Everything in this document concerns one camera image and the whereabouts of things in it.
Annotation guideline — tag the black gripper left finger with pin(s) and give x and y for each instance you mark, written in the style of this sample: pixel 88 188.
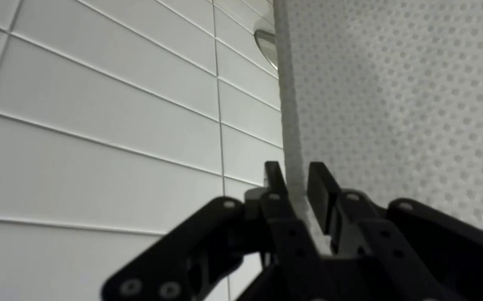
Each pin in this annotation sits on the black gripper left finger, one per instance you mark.
pixel 225 251

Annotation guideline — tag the oval chrome valve red mark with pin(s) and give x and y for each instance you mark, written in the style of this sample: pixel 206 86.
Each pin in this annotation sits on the oval chrome valve red mark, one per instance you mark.
pixel 267 46

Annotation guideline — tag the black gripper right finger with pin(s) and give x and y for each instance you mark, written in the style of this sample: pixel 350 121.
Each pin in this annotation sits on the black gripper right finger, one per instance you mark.
pixel 419 256

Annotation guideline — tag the white dotted shower curtain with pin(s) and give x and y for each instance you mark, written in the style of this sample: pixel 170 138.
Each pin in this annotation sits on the white dotted shower curtain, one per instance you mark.
pixel 397 101

